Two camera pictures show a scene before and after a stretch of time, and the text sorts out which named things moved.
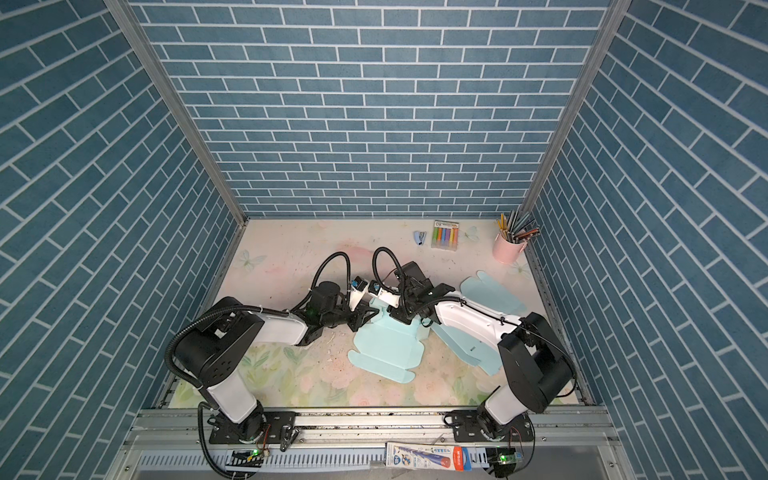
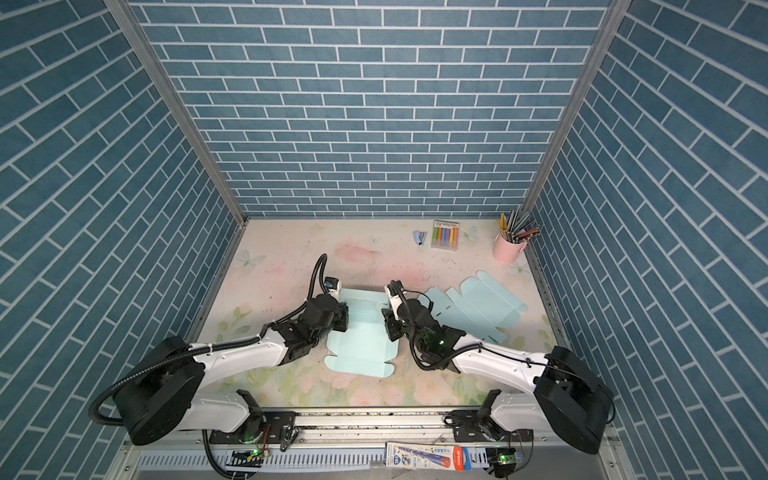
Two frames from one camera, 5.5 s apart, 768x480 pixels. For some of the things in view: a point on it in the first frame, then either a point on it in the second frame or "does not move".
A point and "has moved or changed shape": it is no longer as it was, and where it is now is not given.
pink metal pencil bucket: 507,252 does not move
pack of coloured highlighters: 445,235 does not move
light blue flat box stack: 480,351 does not move
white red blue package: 428,457 does not move
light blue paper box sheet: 387,347 has moved or changed shape
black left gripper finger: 355,317 to 341,317
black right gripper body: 405,308 to 423,348
